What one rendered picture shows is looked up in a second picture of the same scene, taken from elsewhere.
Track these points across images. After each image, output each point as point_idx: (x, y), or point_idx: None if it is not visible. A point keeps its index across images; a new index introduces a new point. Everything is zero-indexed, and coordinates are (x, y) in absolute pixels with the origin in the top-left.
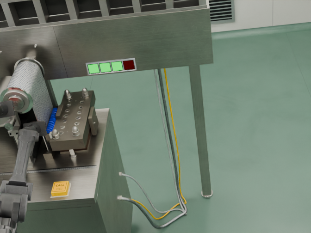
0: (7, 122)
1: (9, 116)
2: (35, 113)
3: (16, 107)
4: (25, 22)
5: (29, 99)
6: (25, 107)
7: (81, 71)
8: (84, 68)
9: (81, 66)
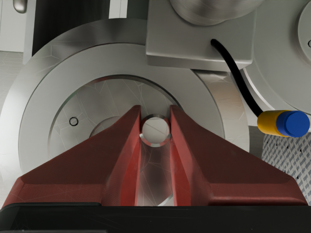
0: (235, 3)
1: (53, 231)
2: (27, 3)
3: (120, 107)
4: None
5: (13, 141)
6: (65, 81)
7: (13, 68)
8: (0, 76)
9: (8, 86)
